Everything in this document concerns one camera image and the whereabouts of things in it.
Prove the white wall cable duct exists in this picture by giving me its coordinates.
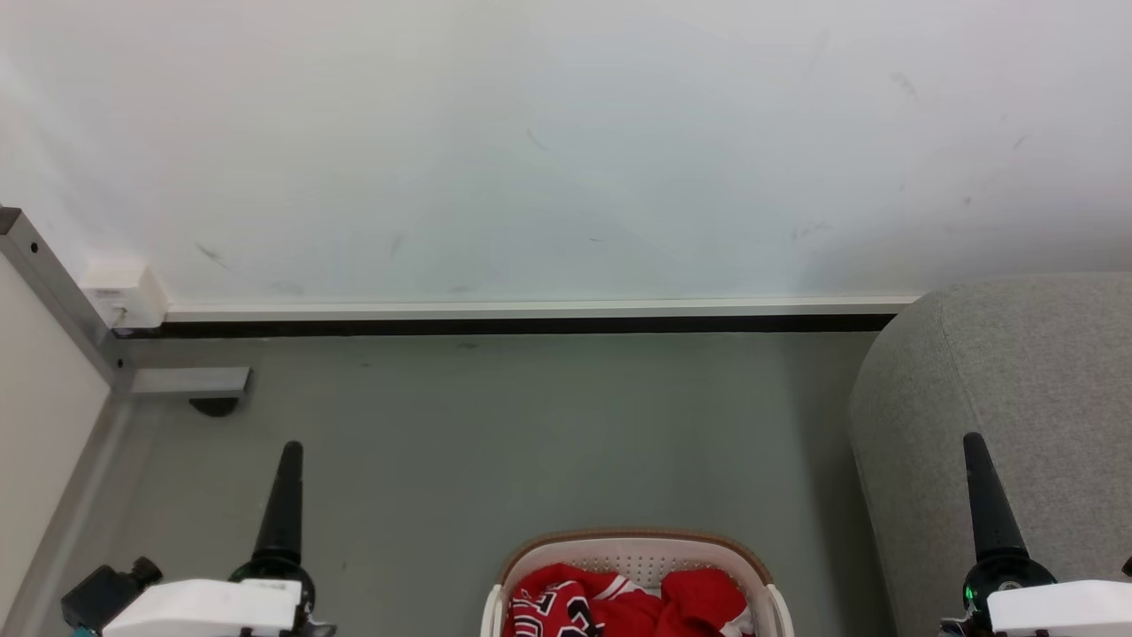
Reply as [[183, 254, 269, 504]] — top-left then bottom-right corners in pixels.
[[164, 296, 921, 322]]

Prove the white laundry basket brown rim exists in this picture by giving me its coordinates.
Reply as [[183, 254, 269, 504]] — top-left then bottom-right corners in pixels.
[[480, 529, 795, 637]]

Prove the white partition panel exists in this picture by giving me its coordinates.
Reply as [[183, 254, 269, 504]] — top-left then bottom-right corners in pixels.
[[0, 257, 111, 611]]

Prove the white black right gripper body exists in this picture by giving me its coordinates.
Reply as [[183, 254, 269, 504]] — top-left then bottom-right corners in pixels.
[[942, 549, 1132, 637]]

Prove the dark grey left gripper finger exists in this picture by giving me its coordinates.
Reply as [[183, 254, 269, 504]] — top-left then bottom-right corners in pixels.
[[254, 440, 305, 560]]

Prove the black skirting strip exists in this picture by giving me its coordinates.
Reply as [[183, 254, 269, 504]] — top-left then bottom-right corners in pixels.
[[115, 315, 899, 340]]

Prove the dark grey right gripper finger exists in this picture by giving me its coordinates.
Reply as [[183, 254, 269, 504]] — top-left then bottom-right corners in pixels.
[[962, 431, 1029, 561]]

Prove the grey upholstered seat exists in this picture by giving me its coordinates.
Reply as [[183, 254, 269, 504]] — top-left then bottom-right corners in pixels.
[[849, 272, 1132, 637]]

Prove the white junction box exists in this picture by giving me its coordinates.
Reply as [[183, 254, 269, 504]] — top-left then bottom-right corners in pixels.
[[81, 258, 169, 330]]

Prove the red jersey with white stripes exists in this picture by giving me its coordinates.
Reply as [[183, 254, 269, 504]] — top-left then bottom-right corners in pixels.
[[502, 563, 664, 637]]

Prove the grey metal foot bar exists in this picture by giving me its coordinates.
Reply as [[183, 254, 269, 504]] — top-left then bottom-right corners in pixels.
[[131, 367, 253, 397]]

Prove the grey metal frame post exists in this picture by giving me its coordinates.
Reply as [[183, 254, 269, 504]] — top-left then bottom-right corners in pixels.
[[0, 208, 134, 395]]

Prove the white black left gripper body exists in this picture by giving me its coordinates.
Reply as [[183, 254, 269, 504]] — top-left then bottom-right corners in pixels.
[[104, 554, 337, 637]]

